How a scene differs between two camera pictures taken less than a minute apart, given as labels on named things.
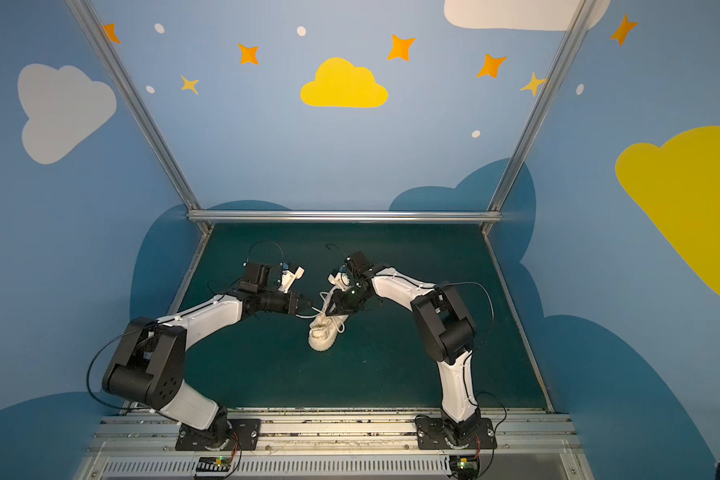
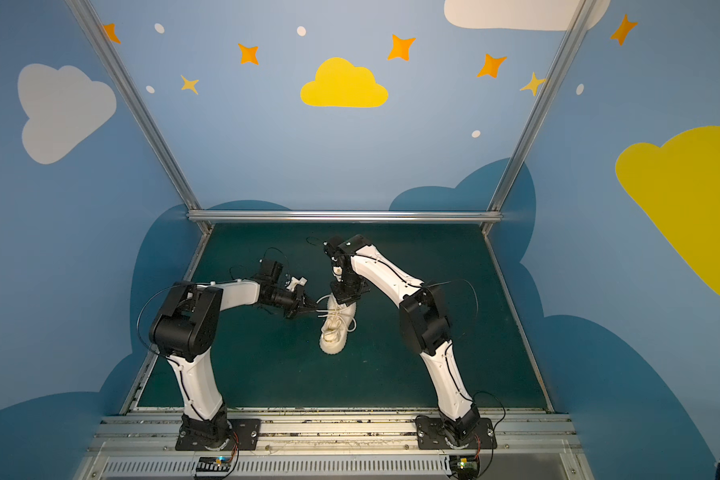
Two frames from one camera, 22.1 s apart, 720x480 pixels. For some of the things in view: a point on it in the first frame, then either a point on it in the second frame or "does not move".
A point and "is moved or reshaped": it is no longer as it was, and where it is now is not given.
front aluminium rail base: (349, 444) does not move
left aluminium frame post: (136, 104) does not move
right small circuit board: (465, 466) does not move
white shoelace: (339, 326) is moved or reshaped
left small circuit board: (213, 463) does not move
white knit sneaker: (323, 330) is moved or reshaped
